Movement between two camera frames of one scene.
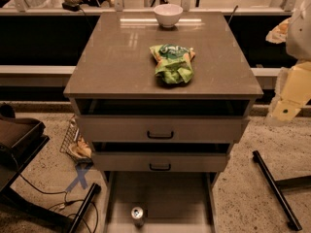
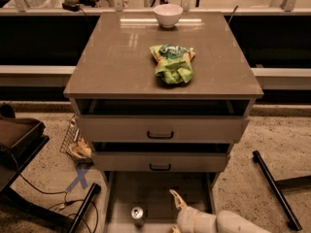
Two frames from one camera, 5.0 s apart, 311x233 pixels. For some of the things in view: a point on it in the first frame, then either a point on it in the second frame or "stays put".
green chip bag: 174,63 stays put
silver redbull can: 137,215 stays put
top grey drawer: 162,129 stays put
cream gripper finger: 293,90 -> 191,220
